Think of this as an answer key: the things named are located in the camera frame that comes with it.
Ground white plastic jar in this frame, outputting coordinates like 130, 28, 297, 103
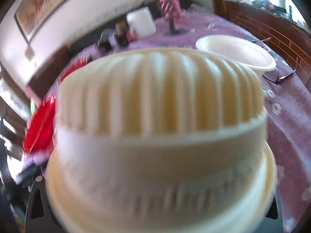
126, 7, 156, 39

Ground brown armchair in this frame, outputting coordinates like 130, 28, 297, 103
25, 46, 72, 97

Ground pile of assorted gadgets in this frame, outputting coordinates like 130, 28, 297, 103
253, 0, 298, 14

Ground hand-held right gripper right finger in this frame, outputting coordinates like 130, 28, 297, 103
261, 192, 284, 233

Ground red plate with gold rim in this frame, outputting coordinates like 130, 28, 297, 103
23, 56, 65, 156

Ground purple framed eyeglasses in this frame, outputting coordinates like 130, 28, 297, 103
251, 37, 299, 85

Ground purple floral tablecloth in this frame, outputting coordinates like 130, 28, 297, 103
36, 12, 311, 233

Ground framed horse painting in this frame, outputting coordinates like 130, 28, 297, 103
14, 0, 98, 43

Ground pink thermos bottle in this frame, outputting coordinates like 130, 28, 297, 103
159, 0, 182, 17

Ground dark sofa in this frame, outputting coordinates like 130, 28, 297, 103
68, 0, 214, 54

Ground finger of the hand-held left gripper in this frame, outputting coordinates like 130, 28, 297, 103
15, 166, 43, 188

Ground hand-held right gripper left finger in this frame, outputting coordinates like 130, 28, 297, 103
25, 175, 66, 233

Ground wooden door with glass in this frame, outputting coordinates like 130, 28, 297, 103
0, 63, 33, 162

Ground small wall plaque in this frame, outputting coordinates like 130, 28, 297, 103
24, 47, 35, 61

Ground black jar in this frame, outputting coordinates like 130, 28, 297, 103
115, 22, 130, 46
97, 28, 116, 52

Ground black phone stand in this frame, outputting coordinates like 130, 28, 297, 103
162, 0, 182, 36

